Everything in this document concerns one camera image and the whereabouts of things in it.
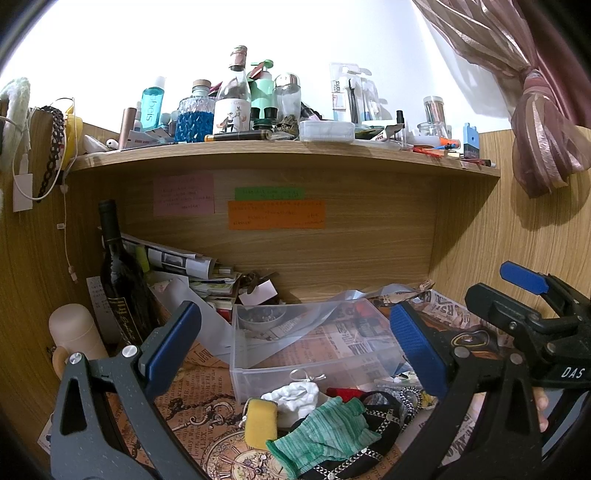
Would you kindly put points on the green sticky note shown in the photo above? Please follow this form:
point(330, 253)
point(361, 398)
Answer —
point(268, 193)

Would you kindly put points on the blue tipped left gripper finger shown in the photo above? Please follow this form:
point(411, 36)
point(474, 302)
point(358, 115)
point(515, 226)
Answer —
point(524, 278)

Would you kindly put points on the rolled newspaper stack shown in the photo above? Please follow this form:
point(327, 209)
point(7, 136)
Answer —
point(206, 276)

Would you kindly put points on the clear plastic lidded box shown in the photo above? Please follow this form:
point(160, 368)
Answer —
point(326, 131)

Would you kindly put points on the blue small box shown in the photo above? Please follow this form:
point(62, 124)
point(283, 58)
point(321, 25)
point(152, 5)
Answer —
point(471, 142)

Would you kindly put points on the glass jar silver lid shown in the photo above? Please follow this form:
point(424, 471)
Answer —
point(288, 96)

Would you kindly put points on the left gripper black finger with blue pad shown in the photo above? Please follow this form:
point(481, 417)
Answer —
point(506, 440)
point(86, 442)

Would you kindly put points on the orange sticky note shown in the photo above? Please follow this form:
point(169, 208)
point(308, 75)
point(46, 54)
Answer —
point(276, 214)

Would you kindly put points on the white wall charger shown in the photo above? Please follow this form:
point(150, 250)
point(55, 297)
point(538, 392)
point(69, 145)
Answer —
point(22, 190)

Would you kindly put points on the turquoise cosmetic bottle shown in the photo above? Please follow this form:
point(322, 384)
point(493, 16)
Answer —
point(150, 104)

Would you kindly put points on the green striped knit cloth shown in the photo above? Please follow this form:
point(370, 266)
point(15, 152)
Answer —
point(333, 431)

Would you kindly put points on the black pouch silver pattern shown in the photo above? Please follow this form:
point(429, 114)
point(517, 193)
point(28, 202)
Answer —
point(385, 415)

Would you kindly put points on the pink sticky note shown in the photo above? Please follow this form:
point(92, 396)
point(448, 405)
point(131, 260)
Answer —
point(184, 195)

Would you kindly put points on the mint green pump bottle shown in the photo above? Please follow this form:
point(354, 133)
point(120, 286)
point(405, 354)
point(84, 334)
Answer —
point(263, 108)

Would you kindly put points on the blue textured glass bottle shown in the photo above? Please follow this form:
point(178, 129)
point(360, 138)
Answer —
point(195, 114)

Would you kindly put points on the person's right hand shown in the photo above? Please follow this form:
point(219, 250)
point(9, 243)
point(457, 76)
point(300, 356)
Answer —
point(542, 403)

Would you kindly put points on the yellow sponge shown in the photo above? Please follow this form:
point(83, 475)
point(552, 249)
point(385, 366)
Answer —
point(260, 423)

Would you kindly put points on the pink striped curtain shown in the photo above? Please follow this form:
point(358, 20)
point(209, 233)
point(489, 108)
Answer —
point(545, 85)

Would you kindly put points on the clear bottle illustrated label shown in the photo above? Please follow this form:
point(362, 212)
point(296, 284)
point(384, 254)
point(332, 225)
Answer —
point(232, 104)

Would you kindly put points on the white drawstring pouch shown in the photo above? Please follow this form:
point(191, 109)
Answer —
point(298, 398)

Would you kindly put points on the black braided headband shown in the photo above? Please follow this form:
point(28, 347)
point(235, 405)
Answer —
point(56, 151)

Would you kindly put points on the dark wine bottle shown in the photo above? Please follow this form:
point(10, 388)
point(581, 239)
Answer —
point(122, 279)

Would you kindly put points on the vintage newspaper print mat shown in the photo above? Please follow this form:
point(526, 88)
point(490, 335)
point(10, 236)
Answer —
point(203, 397)

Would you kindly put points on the wooden shelf board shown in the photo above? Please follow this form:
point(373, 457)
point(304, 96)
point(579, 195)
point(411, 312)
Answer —
point(282, 155)

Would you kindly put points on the red velvet gold pouch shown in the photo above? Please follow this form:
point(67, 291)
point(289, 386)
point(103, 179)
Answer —
point(345, 393)

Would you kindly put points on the clear plastic storage bin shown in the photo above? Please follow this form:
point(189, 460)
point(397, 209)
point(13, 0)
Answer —
point(336, 344)

